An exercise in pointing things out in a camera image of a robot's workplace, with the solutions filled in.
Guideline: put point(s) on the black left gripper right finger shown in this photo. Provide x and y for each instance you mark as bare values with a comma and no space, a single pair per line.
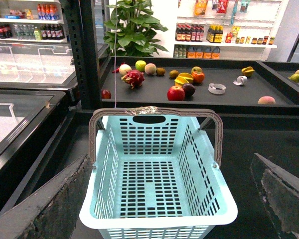
279,192

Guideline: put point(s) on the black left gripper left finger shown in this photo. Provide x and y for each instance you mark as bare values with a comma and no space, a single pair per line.
51,212

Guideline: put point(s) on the light blue plastic basket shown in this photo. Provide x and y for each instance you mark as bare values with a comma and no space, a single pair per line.
155,177

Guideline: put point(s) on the red green mango fruit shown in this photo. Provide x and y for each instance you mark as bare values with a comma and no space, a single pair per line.
196,69

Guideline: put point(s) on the pink peach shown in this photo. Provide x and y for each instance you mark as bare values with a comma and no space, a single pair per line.
268,100

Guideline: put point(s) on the glass freezer chest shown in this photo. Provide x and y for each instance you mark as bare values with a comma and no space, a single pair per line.
37,85

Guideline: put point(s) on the black fruit display tray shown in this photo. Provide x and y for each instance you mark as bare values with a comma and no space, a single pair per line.
236,99

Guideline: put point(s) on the clear tape roll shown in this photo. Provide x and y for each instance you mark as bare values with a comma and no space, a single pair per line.
216,89

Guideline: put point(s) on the small red apple left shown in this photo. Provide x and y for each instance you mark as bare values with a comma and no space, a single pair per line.
106,94

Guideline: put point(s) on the yellow starfruit right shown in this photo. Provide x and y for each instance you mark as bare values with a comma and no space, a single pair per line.
248,71

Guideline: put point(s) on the dark purple plum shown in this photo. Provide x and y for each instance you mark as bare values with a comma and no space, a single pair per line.
189,89

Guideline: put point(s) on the orange persimmon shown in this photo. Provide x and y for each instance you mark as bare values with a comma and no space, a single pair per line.
198,77

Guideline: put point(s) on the red apple on shelf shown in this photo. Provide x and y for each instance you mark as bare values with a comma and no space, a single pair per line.
176,93

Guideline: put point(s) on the pink dragon fruit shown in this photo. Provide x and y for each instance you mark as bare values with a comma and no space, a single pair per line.
134,78

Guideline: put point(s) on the white pale fruit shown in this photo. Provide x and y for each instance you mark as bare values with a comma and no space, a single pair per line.
124,69

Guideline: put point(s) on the brown kiwi right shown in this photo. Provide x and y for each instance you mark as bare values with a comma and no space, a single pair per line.
173,74

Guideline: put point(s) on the brown kiwi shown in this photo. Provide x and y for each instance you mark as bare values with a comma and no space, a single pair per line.
173,74
160,71

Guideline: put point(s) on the green apple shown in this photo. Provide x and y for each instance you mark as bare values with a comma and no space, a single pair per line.
140,65

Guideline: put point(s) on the beige round melon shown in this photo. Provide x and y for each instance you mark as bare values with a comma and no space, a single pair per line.
150,69

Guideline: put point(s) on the brown kiwi left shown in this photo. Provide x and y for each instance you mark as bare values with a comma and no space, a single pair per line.
160,71

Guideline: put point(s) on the left drinks shelf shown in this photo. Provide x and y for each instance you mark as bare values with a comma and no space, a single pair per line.
32,21

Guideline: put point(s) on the green potted plant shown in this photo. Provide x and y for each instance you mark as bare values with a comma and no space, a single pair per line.
132,29

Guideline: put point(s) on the white wall shelf with bottles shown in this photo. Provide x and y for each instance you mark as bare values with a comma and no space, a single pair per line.
227,29

